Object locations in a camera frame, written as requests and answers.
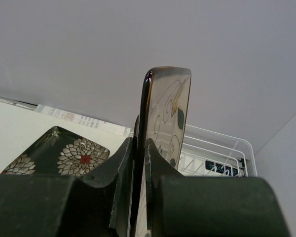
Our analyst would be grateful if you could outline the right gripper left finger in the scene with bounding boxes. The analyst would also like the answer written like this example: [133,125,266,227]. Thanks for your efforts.
[0,138,133,237]

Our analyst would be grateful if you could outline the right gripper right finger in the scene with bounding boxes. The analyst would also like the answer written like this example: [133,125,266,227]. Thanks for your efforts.
[145,139,284,237]

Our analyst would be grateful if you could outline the cream floral square plate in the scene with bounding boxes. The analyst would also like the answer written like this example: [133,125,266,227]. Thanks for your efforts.
[130,66,191,237]

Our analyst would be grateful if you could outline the black floral square plate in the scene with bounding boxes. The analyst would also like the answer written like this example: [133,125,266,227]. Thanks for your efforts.
[1,126,110,177]

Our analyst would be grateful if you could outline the paper sheets at back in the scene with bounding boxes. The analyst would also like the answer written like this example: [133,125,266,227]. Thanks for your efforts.
[35,104,131,137]

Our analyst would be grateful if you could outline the white wire dish rack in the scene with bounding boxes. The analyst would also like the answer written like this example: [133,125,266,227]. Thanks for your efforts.
[178,125,258,177]

